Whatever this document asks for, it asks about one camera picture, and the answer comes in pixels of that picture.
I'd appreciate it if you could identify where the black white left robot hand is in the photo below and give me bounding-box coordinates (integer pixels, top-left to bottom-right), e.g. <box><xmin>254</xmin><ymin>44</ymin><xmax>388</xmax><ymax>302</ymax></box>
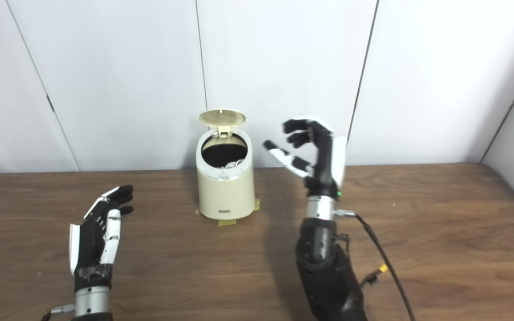
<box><xmin>69</xmin><ymin>185</ymin><xmax>134</xmax><ymax>290</ymax></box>

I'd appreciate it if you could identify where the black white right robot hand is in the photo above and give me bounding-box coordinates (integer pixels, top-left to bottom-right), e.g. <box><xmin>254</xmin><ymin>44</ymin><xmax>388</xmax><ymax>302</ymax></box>
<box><xmin>263</xmin><ymin>116</ymin><xmax>348</xmax><ymax>199</ymax></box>

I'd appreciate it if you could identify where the cream-colored bin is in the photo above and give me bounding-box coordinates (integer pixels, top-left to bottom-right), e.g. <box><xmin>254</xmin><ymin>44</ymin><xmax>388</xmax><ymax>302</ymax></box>
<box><xmin>196</xmin><ymin>127</ymin><xmax>256</xmax><ymax>221</ymax></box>

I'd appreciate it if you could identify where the cream round bin lid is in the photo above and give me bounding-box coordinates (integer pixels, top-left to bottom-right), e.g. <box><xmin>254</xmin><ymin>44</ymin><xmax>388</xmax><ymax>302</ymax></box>
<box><xmin>199</xmin><ymin>108</ymin><xmax>247</xmax><ymax>136</ymax></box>

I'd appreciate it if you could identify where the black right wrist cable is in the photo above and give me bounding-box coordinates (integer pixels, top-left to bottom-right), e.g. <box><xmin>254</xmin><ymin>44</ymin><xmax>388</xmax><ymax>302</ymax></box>
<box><xmin>335</xmin><ymin>209</ymin><xmax>418</xmax><ymax>321</ymax></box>

